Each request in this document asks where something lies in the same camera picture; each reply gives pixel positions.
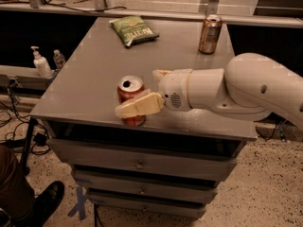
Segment red coke can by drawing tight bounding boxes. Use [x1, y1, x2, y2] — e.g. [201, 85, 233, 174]
[117, 76, 146, 126]

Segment brown trouser leg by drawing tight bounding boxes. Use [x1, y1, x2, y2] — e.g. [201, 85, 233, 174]
[0, 145, 35, 220]

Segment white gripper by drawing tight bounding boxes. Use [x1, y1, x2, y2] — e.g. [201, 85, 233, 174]
[115, 69, 192, 118]

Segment gold soda can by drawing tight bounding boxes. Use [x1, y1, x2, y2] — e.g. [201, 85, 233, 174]
[198, 14, 223, 54]

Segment green chip bag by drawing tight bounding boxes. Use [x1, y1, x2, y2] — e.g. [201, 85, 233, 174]
[109, 16, 159, 47]

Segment grey drawer cabinet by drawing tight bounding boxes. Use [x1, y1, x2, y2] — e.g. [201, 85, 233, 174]
[31, 18, 257, 218]

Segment clear plastic water bottle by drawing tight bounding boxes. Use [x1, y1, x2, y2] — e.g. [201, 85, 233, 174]
[53, 49, 66, 70]

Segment black floor cables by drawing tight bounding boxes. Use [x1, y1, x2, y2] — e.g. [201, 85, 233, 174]
[0, 79, 51, 156]

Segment grey metal window rail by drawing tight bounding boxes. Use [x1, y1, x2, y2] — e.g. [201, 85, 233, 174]
[0, 1, 303, 29]

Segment white pump bottle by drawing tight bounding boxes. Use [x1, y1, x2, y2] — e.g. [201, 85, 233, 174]
[31, 46, 51, 78]

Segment black leather shoe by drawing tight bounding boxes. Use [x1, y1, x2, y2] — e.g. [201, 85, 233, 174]
[11, 181, 64, 227]

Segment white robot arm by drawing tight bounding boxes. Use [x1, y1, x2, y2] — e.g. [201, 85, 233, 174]
[115, 53, 303, 129]

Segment blue tape cross mark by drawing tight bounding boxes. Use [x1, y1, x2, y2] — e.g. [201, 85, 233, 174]
[67, 178, 105, 221]

